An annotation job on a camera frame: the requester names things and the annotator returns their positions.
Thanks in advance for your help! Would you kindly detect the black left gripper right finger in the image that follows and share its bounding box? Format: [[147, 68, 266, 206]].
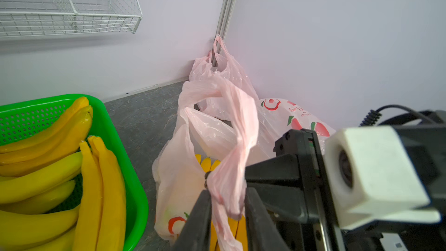
[[245, 188, 290, 251]]

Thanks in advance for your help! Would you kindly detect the pink peach printed bag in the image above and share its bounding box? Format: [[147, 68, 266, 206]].
[[256, 98, 336, 157]]

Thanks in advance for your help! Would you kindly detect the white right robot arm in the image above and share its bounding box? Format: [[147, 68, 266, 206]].
[[245, 108, 446, 251]]

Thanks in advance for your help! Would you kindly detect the orange-yellow banana bunch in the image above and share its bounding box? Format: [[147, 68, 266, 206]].
[[194, 153, 249, 251]]

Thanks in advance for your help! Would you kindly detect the plain pink plastic bag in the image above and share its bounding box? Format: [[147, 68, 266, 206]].
[[189, 35, 259, 121]]

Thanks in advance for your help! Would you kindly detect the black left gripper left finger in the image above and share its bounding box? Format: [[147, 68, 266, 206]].
[[170, 189, 212, 251]]

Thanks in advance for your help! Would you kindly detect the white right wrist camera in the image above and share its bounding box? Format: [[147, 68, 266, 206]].
[[323, 124, 446, 230]]

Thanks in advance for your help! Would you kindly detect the white wire wall shelf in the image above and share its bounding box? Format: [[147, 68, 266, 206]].
[[1, 0, 142, 40]]

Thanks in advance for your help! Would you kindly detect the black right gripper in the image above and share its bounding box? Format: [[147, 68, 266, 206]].
[[245, 129, 345, 251]]

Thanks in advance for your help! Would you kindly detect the green plastic basket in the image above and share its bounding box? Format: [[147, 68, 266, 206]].
[[0, 93, 149, 251]]

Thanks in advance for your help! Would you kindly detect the orange banana pair in basket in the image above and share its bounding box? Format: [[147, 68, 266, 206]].
[[73, 136, 127, 251]]

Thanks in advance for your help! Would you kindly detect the yellow banana bunch in basket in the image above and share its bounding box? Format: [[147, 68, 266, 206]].
[[1, 97, 94, 251]]

